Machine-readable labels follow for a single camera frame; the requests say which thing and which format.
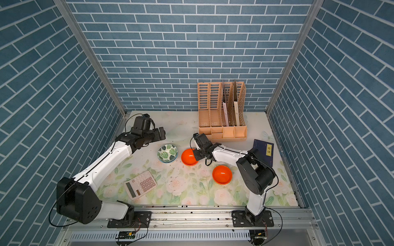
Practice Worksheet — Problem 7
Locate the green leaf bowl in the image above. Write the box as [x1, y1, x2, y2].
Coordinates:
[157, 147, 179, 164]
[157, 143, 179, 161]

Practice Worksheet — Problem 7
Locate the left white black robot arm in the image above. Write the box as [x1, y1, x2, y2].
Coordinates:
[55, 127, 166, 225]

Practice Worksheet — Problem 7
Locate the dark blue book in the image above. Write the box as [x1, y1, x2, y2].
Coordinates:
[253, 139, 275, 167]

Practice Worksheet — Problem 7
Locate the right circuit board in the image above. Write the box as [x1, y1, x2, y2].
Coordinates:
[249, 230, 267, 246]

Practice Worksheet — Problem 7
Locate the beige desk file organizer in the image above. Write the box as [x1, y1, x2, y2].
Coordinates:
[198, 81, 247, 142]

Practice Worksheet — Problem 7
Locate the orange bowl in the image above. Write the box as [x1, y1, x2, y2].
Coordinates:
[212, 165, 233, 185]
[181, 148, 198, 166]

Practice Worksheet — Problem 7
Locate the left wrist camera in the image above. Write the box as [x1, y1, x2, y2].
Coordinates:
[133, 114, 155, 131]

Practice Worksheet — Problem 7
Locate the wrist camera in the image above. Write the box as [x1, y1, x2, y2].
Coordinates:
[133, 114, 155, 131]
[193, 133, 210, 147]

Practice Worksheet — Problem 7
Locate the floral table mat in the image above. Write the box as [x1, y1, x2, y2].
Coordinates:
[96, 111, 298, 207]

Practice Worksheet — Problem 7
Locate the pink calculator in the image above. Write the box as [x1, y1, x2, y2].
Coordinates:
[124, 171, 157, 200]

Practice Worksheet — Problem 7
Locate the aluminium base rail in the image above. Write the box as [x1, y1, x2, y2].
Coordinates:
[56, 207, 324, 246]

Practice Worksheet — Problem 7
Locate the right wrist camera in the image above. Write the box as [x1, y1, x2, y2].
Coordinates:
[193, 133, 210, 147]

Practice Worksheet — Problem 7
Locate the left green circuit board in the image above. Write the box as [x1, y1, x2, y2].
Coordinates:
[116, 231, 136, 241]

